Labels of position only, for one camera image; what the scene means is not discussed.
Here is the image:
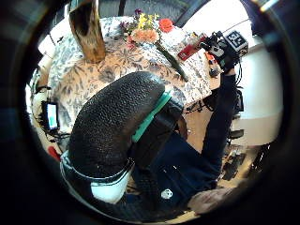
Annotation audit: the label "white cube with black markers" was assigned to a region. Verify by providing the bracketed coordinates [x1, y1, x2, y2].
[224, 29, 249, 58]

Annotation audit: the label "red packet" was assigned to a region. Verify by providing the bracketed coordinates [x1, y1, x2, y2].
[176, 43, 202, 62]

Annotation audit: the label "green flower stem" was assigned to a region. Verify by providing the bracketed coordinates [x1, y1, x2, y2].
[154, 41, 190, 83]

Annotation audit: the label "floral tablecloth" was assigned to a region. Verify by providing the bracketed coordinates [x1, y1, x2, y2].
[46, 15, 214, 134]

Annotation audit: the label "red flower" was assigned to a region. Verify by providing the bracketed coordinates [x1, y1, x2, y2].
[157, 17, 175, 34]

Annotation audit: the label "small black screen device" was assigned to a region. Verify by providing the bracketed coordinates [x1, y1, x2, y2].
[40, 99, 61, 132]

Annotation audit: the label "small red object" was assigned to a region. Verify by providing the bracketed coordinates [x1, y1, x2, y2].
[47, 144, 62, 162]

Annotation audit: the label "orange flower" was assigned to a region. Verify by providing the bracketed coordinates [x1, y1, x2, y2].
[130, 28, 160, 45]

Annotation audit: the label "yellow flowers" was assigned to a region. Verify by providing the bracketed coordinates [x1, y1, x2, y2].
[136, 12, 160, 31]

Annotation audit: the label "the person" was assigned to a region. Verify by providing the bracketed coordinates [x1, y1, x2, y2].
[120, 68, 240, 221]

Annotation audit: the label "black cable bundle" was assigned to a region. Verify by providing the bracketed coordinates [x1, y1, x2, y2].
[183, 95, 218, 114]

